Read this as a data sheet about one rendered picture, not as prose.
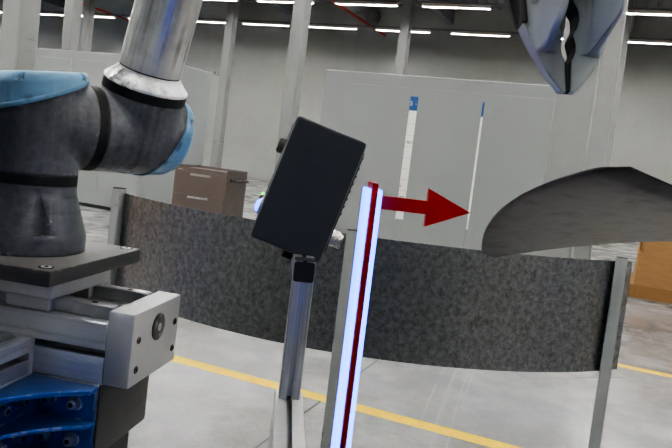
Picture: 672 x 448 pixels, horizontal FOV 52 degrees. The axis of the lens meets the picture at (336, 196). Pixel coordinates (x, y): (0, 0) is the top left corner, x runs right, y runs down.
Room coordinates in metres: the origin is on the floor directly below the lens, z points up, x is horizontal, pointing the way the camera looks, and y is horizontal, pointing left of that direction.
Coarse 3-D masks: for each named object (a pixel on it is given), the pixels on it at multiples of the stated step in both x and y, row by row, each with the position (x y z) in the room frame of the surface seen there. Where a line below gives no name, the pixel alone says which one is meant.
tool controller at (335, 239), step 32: (320, 128) 1.00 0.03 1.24; (288, 160) 0.99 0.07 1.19; (320, 160) 1.00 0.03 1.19; (352, 160) 1.00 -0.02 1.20; (288, 192) 0.99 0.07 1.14; (320, 192) 1.00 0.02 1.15; (256, 224) 0.99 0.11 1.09; (288, 224) 0.99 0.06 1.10; (320, 224) 1.00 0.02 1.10; (288, 256) 1.05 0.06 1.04; (320, 256) 1.00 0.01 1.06
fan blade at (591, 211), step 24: (600, 168) 0.35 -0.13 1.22; (624, 168) 0.34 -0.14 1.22; (528, 192) 0.41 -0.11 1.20; (552, 192) 0.40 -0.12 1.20; (576, 192) 0.39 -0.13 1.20; (600, 192) 0.38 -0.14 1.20; (624, 192) 0.37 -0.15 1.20; (648, 192) 0.36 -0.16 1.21; (504, 216) 0.46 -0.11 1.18; (528, 216) 0.46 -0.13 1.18; (552, 216) 0.45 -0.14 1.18; (576, 216) 0.44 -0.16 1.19; (600, 216) 0.43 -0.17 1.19; (624, 216) 0.43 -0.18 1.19; (648, 216) 0.41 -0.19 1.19; (504, 240) 0.52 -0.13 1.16; (528, 240) 0.52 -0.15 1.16; (552, 240) 0.52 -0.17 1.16; (576, 240) 0.52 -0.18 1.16; (600, 240) 0.52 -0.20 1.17; (624, 240) 0.52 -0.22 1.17; (648, 240) 0.51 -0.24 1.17
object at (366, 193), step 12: (360, 216) 0.43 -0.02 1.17; (360, 228) 0.42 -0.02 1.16; (360, 240) 0.42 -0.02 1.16; (360, 252) 0.42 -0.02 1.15; (360, 264) 0.42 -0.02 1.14; (360, 276) 0.42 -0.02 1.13; (348, 312) 0.43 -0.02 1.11; (348, 324) 0.42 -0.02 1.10; (348, 336) 0.42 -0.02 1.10; (348, 348) 0.42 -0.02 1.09; (348, 360) 0.42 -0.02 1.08; (348, 372) 0.42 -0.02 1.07; (336, 408) 0.43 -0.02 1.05; (336, 420) 0.42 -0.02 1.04; (336, 432) 0.42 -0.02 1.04; (336, 444) 0.42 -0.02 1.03
